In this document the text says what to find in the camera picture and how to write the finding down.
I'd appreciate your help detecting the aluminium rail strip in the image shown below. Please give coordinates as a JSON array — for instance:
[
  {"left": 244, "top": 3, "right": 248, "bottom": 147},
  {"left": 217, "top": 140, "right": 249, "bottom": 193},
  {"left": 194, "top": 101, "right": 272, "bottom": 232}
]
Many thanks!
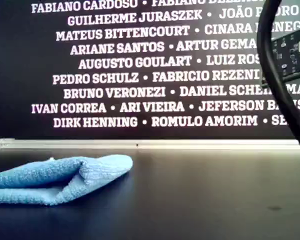
[{"left": 0, "top": 138, "right": 300, "bottom": 152}]

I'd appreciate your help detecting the black banner with white names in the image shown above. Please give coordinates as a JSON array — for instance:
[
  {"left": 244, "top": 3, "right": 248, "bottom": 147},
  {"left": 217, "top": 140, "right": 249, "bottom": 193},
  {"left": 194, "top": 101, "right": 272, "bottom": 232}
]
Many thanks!
[{"left": 0, "top": 0, "right": 300, "bottom": 141}]

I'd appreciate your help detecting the light blue microfibre cloth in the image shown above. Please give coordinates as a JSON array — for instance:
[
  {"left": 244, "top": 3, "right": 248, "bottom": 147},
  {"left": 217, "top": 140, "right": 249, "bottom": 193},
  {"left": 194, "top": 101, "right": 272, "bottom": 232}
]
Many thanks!
[{"left": 0, "top": 154, "right": 134, "bottom": 206}]

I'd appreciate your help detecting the black camera cable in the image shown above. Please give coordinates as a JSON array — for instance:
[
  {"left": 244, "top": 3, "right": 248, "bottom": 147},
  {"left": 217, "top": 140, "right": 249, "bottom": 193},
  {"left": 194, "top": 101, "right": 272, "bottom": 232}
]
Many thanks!
[{"left": 256, "top": 0, "right": 300, "bottom": 167}]

